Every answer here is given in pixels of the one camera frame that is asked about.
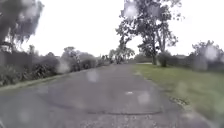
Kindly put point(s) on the distant row of trees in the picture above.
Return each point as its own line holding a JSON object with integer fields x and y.
{"x": 118, "y": 55}

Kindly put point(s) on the grey asphalt road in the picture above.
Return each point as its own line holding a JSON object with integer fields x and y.
{"x": 100, "y": 96}

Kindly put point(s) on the round dark bush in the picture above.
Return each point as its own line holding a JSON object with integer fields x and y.
{"x": 164, "y": 58}

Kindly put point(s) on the tall leafy tree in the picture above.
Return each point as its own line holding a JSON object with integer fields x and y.
{"x": 150, "y": 26}

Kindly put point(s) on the row of dark bushes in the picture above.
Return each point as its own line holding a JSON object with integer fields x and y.
{"x": 40, "y": 66}

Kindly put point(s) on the green grass lawn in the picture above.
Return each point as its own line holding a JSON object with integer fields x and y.
{"x": 193, "y": 86}

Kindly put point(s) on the narrow grass verge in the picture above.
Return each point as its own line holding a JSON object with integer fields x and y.
{"x": 30, "y": 83}

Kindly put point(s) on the dark tree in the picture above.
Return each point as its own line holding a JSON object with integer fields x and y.
{"x": 16, "y": 20}

